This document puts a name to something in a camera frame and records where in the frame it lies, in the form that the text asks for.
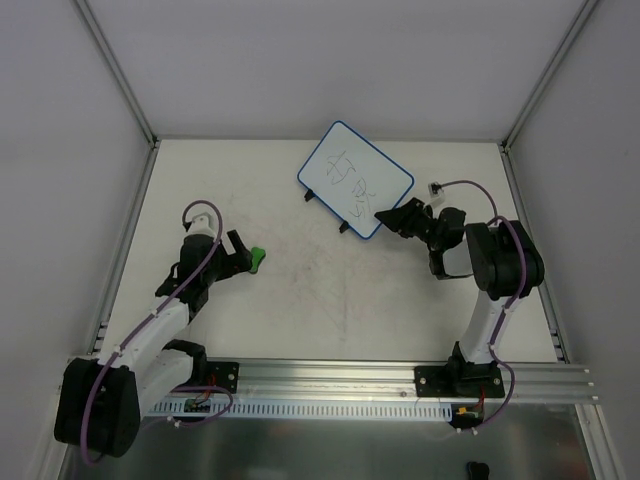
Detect green bone-shaped eraser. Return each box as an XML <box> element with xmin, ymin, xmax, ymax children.
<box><xmin>249</xmin><ymin>247</ymin><xmax>266</xmax><ymax>275</ymax></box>

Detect blue-framed whiteboard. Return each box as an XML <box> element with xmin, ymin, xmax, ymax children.
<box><xmin>297</xmin><ymin>120</ymin><xmax>415</xmax><ymax>240</ymax></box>

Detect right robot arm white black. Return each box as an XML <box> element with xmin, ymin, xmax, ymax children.
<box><xmin>375</xmin><ymin>198</ymin><xmax>545</xmax><ymax>396</ymax></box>

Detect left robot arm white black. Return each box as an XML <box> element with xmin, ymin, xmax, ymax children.
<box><xmin>54</xmin><ymin>230</ymin><xmax>266</xmax><ymax>466</ymax></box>

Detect small black object bottom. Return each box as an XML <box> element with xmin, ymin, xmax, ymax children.
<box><xmin>466</xmin><ymin>462</ymin><xmax>490</xmax><ymax>480</ymax></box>

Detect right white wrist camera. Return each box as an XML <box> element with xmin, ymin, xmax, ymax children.
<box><xmin>429</xmin><ymin>182</ymin><xmax>445</xmax><ymax>207</ymax></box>

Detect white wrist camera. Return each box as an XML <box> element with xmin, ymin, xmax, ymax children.
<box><xmin>429</xmin><ymin>182</ymin><xmax>445</xmax><ymax>207</ymax></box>
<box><xmin>185</xmin><ymin>213</ymin><xmax>217</xmax><ymax>240</ymax></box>

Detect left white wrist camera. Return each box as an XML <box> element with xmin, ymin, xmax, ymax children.
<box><xmin>185</xmin><ymin>213</ymin><xmax>217</xmax><ymax>240</ymax></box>

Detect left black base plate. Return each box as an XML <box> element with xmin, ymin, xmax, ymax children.
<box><xmin>201</xmin><ymin>361</ymin><xmax>240</xmax><ymax>394</ymax></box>

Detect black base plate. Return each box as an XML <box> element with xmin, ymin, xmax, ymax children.
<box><xmin>201</xmin><ymin>361</ymin><xmax>240</xmax><ymax>394</ymax></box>
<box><xmin>414</xmin><ymin>363</ymin><xmax>505</xmax><ymax>399</ymax></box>

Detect aluminium front rail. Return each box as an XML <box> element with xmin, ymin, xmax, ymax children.
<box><xmin>58</xmin><ymin>353</ymin><xmax>600</xmax><ymax>407</ymax></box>

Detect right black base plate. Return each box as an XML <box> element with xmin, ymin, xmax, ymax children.
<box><xmin>414</xmin><ymin>363</ymin><xmax>505</xmax><ymax>399</ymax></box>

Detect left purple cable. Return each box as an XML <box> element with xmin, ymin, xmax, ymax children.
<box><xmin>79</xmin><ymin>199</ymin><xmax>236</xmax><ymax>466</ymax></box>

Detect purple cable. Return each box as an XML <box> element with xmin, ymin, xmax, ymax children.
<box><xmin>432</xmin><ymin>178</ymin><xmax>531</xmax><ymax>436</ymax></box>
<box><xmin>79</xmin><ymin>199</ymin><xmax>236</xmax><ymax>466</ymax></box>

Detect white slotted cable duct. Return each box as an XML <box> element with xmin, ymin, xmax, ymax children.
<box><xmin>147</xmin><ymin>397</ymin><xmax>453</xmax><ymax>423</ymax></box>

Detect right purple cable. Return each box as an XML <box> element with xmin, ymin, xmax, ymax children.
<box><xmin>432</xmin><ymin>178</ymin><xmax>531</xmax><ymax>436</ymax></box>

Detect left aluminium frame post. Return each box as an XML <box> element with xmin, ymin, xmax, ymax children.
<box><xmin>71</xmin><ymin>0</ymin><xmax>158</xmax><ymax>148</ymax></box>

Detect aluminium frame post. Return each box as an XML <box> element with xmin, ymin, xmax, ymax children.
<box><xmin>71</xmin><ymin>0</ymin><xmax>158</xmax><ymax>148</ymax></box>
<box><xmin>501</xmin><ymin>0</ymin><xmax>601</xmax><ymax>151</ymax></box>

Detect right aluminium frame post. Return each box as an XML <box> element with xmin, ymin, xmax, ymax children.
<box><xmin>501</xmin><ymin>0</ymin><xmax>601</xmax><ymax>151</ymax></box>

